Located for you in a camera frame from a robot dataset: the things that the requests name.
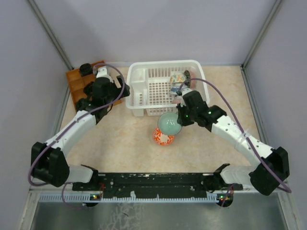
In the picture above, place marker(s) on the yellow flower white bowl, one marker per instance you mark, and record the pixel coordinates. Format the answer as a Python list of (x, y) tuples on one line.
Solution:
[(177, 77)]

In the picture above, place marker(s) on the green striped bowl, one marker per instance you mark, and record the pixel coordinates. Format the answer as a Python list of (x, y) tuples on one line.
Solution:
[(168, 125)]

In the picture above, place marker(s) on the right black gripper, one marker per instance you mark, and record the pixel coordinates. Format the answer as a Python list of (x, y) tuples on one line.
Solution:
[(181, 120)]

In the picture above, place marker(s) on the aluminium frame rail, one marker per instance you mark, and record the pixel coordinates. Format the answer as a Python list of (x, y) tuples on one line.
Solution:
[(68, 189)]

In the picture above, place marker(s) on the black cup back left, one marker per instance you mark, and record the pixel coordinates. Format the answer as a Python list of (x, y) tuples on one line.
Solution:
[(85, 69)]

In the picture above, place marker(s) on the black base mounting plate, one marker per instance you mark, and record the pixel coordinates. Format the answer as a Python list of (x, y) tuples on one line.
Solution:
[(154, 185)]

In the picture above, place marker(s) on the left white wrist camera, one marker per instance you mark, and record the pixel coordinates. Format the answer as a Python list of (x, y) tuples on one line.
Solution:
[(103, 72)]

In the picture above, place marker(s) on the wooden compartment tray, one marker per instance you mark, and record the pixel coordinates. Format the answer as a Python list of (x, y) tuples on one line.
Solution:
[(77, 83)]

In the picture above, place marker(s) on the blue flower white bowl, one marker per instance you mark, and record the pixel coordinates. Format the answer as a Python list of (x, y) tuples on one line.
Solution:
[(174, 90)]

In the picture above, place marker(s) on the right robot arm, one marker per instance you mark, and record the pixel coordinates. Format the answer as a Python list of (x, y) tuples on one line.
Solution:
[(268, 166)]

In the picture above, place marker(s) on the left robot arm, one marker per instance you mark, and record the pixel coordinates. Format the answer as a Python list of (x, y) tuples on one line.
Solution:
[(48, 159)]

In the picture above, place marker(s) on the white slotted cable duct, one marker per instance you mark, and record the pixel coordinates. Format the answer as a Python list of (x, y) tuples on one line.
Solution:
[(81, 197)]

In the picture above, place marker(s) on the black cup front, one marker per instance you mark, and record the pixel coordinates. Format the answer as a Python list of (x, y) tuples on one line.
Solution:
[(80, 104)]

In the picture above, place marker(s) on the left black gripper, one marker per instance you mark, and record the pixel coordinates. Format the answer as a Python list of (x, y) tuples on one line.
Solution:
[(118, 90)]

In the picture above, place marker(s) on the red patterned white bowl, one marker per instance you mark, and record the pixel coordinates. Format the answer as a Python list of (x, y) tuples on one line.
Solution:
[(161, 138)]

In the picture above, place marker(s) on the black leaf pink bowl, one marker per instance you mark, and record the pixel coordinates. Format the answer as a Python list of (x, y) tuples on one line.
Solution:
[(189, 75)]

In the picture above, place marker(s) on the white plastic dish rack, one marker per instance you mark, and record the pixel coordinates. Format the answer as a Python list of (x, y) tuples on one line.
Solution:
[(150, 86)]

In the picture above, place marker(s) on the black orange cup middle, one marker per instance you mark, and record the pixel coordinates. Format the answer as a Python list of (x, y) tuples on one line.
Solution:
[(88, 89)]

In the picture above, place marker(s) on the pink patterned bowl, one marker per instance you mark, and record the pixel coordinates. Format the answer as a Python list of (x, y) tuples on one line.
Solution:
[(177, 99)]

